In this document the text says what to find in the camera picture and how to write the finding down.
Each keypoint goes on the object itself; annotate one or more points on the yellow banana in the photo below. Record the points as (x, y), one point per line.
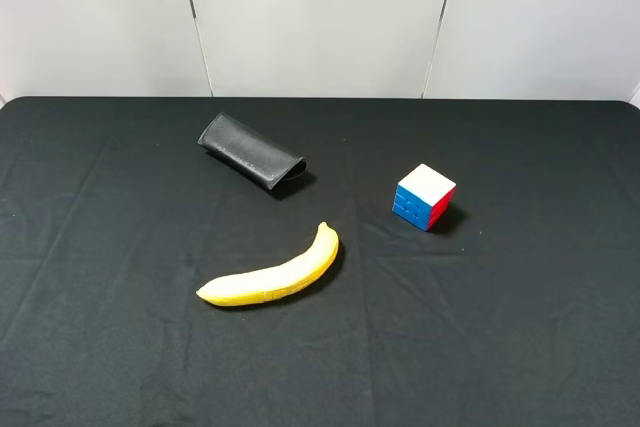
(274, 283)

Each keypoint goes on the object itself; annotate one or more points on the black leather glasses case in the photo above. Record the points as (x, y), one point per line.
(250, 153)

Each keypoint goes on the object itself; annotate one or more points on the black table cloth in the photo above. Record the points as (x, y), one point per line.
(518, 307)

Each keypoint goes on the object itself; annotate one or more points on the colourful puzzle cube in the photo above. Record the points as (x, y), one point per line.
(422, 196)

